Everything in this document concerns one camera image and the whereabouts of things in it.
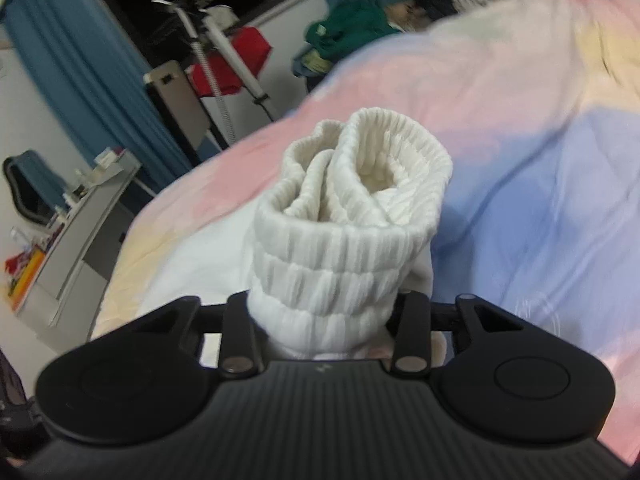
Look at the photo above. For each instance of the pastel tie-dye blanket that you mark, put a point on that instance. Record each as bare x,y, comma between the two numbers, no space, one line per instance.
525,160

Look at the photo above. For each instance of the red packet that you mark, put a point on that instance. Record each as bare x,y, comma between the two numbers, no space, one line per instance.
17,263

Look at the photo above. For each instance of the white pants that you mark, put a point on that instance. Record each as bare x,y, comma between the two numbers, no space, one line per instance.
340,240

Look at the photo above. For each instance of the green garment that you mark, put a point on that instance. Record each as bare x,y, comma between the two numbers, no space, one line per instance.
350,25

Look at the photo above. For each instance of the white dressing table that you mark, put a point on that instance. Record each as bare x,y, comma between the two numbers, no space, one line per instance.
85,245

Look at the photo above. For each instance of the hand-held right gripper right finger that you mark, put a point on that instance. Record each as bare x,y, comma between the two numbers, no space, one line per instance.
412,325

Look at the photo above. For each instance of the tan plush toy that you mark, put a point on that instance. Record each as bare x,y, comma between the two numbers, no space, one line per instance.
400,16

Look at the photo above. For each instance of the yellowish cloth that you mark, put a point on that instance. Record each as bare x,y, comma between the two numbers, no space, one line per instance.
315,64

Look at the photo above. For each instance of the blue curtain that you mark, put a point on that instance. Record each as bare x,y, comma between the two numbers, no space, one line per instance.
65,45

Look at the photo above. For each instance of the wavy-edged mirror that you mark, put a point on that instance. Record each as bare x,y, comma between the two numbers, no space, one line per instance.
30,185

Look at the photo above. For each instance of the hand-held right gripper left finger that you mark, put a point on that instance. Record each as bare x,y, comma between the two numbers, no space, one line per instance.
240,325

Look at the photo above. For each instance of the red cloth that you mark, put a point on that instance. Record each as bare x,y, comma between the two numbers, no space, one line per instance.
250,45

